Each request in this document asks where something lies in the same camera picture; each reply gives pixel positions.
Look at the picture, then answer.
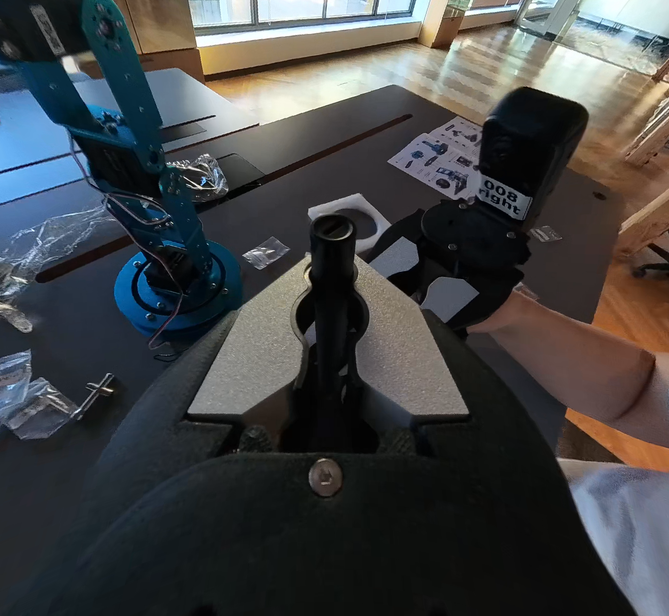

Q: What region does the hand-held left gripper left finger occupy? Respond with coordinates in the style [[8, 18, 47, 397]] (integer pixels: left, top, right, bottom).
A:
[[186, 254, 317, 423]]

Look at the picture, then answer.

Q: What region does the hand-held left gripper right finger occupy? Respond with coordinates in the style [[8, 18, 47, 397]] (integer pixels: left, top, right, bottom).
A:
[[342, 254, 471, 424]]

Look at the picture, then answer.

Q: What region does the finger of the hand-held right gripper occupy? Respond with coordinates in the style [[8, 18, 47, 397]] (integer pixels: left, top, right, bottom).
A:
[[371, 237, 425, 306], [417, 261, 482, 323]]

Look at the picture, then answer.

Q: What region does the black electric screwdriver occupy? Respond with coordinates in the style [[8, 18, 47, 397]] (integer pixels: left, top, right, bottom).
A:
[[308, 214, 359, 444]]

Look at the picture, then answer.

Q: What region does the person's right forearm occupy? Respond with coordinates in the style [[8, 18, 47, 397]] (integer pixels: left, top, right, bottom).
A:
[[467, 289, 658, 434]]

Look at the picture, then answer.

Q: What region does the black desk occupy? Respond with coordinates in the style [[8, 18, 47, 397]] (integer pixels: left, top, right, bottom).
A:
[[0, 84, 613, 616]]

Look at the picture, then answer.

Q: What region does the white foam sheet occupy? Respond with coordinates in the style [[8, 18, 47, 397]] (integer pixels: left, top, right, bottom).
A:
[[307, 192, 394, 257]]

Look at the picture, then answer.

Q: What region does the printed instruction leaflet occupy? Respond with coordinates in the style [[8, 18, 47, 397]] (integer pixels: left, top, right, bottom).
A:
[[388, 115, 485, 194]]

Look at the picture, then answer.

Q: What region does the metal cross wrench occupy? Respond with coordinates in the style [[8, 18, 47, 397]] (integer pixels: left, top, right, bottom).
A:
[[73, 372, 119, 421]]

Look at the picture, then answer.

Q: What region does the crinkled clear plastic wrapper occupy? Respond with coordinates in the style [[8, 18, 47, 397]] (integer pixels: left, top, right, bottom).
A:
[[167, 153, 230, 203]]

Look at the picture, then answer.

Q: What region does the small clear bag with screws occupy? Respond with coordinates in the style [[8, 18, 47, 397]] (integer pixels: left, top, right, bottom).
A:
[[2, 377, 79, 440]]

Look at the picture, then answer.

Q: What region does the large crinkled clear plastic bag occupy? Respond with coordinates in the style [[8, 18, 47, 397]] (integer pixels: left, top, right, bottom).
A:
[[0, 202, 134, 333]]

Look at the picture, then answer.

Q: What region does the person's white shirt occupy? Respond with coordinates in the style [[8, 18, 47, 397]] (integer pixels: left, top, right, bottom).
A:
[[556, 352, 669, 616]]

